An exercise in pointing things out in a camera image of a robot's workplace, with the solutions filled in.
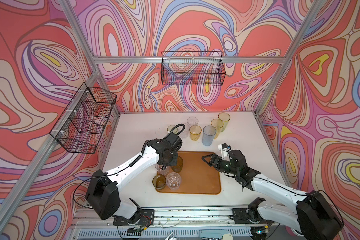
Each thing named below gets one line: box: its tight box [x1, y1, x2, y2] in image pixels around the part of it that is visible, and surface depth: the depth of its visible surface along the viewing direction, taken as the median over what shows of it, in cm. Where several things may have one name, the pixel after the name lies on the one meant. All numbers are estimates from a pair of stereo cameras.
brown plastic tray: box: [156, 151, 221, 195], surface depth 84 cm
